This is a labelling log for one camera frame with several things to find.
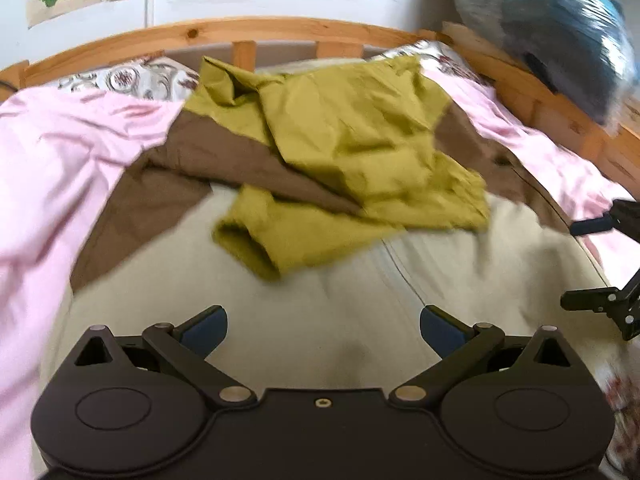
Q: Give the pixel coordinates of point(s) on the wooden bed frame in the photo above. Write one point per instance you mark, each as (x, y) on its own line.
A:
(517, 87)

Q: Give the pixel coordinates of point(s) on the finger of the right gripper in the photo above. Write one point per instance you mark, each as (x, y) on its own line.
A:
(623, 216)
(620, 305)

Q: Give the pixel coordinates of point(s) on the floral patterned pillow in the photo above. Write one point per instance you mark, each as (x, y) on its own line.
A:
(152, 78)

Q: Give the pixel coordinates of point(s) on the plastic bag of clothes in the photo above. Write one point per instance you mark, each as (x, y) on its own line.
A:
(579, 48)

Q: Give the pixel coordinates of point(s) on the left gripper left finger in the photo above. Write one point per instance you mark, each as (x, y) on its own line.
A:
(183, 350)

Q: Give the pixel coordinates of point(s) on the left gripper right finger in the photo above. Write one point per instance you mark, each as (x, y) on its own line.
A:
(463, 351)

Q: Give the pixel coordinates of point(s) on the olive beige brown garment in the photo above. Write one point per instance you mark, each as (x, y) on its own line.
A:
(320, 209)

